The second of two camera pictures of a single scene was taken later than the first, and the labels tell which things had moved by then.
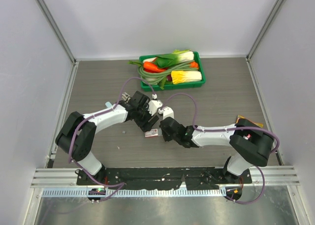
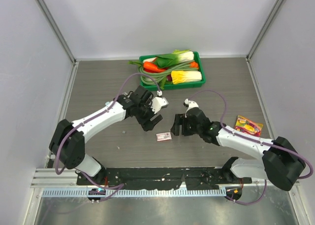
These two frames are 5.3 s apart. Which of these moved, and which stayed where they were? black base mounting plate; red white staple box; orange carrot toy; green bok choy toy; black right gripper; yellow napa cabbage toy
Moved: red white staple box; black right gripper
Stayed: black base mounting plate; green bok choy toy; yellow napa cabbage toy; orange carrot toy
